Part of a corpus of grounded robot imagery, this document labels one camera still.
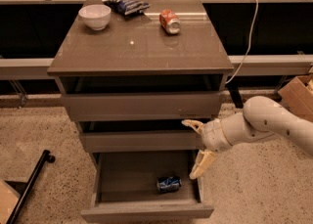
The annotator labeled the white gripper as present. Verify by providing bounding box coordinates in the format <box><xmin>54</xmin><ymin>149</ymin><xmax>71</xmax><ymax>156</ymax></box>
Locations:
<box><xmin>181</xmin><ymin>119</ymin><xmax>232</xmax><ymax>180</ymax></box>

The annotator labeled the blue pepsi can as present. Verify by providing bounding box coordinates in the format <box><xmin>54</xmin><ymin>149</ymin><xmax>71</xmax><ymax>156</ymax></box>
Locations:
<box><xmin>156</xmin><ymin>176</ymin><xmax>182</xmax><ymax>193</ymax></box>

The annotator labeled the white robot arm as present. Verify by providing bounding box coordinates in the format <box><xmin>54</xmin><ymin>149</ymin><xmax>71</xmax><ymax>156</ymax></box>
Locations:
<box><xmin>182</xmin><ymin>96</ymin><xmax>313</xmax><ymax>179</ymax></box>

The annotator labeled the grey top drawer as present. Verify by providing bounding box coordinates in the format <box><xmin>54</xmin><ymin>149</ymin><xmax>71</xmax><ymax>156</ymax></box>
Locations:
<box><xmin>62</xmin><ymin>74</ymin><xmax>222</xmax><ymax>121</ymax></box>

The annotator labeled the grey drawer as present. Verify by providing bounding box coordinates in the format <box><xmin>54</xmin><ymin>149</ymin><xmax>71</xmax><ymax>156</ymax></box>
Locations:
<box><xmin>62</xmin><ymin>74</ymin><xmax>222</xmax><ymax>121</ymax></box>
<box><xmin>79</xmin><ymin>119</ymin><xmax>203</xmax><ymax>153</ymax></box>
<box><xmin>81</xmin><ymin>151</ymin><xmax>213</xmax><ymax>224</ymax></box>

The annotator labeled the grey bottom drawer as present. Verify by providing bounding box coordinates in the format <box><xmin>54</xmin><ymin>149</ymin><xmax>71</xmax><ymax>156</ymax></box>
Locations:
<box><xmin>81</xmin><ymin>151</ymin><xmax>213</xmax><ymax>224</ymax></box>

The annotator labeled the grey middle drawer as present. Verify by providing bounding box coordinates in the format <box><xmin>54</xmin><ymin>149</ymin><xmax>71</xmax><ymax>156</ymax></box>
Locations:
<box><xmin>79</xmin><ymin>119</ymin><xmax>203</xmax><ymax>153</ymax></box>

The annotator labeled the grey drawer cabinet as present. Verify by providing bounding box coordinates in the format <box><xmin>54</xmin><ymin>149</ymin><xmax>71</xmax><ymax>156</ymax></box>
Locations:
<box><xmin>47</xmin><ymin>0</ymin><xmax>235</xmax><ymax>224</ymax></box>

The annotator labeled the orange soda can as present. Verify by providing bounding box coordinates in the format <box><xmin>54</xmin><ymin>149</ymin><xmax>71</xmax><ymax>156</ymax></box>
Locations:
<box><xmin>159</xmin><ymin>9</ymin><xmax>181</xmax><ymax>34</ymax></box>

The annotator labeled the black table leg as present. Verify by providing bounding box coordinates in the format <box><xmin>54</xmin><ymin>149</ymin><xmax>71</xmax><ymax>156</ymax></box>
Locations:
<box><xmin>226</xmin><ymin>82</ymin><xmax>244</xmax><ymax>109</ymax></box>

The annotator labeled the cardboard box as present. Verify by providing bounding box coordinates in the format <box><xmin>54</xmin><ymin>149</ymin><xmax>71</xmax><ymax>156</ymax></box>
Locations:
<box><xmin>279</xmin><ymin>75</ymin><xmax>313</xmax><ymax>122</ymax></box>

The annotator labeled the black metal leg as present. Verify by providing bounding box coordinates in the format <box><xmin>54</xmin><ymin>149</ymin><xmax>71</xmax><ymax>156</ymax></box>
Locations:
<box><xmin>6</xmin><ymin>150</ymin><xmax>56</xmax><ymax>224</ymax></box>

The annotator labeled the blue chip bag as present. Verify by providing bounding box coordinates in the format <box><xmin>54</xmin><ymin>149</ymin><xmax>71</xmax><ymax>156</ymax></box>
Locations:
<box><xmin>103</xmin><ymin>0</ymin><xmax>150</xmax><ymax>16</ymax></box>

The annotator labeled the white ceramic bowl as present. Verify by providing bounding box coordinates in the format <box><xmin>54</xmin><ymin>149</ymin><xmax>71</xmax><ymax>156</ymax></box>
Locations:
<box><xmin>78</xmin><ymin>4</ymin><xmax>112</xmax><ymax>30</ymax></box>

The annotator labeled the wooden board corner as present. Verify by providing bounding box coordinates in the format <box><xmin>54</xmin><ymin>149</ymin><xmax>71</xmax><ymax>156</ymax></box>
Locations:
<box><xmin>0</xmin><ymin>179</ymin><xmax>20</xmax><ymax>224</ymax></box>

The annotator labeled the white cable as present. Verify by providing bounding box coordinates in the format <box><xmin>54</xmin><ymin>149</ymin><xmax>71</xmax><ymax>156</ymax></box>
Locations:
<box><xmin>224</xmin><ymin>0</ymin><xmax>259</xmax><ymax>85</ymax></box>

